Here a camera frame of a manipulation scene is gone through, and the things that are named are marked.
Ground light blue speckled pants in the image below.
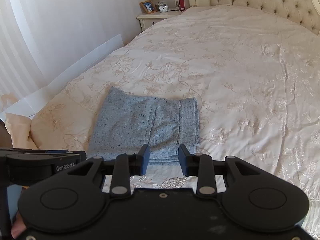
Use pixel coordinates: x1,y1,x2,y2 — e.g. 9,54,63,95
87,87,200,165

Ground person's left hand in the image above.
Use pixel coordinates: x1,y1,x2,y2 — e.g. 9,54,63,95
11,212,26,239

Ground cream pillow at bedside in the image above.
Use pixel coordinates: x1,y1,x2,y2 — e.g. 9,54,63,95
5,113,37,150

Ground white board beside bed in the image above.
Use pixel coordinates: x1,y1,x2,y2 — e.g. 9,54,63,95
1,34,124,121

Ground cream embroidered bedspread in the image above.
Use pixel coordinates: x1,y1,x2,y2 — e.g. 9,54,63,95
30,5,319,239

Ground left cream nightstand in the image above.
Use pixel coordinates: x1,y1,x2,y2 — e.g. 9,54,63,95
136,11,182,32

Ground small white alarm clock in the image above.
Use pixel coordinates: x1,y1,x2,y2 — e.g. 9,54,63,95
159,4,169,13

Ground red box on nightstand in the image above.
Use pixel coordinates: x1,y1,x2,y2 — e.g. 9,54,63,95
178,0,185,11

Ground wooden photo frame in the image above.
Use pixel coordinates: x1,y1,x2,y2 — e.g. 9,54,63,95
140,0,157,14

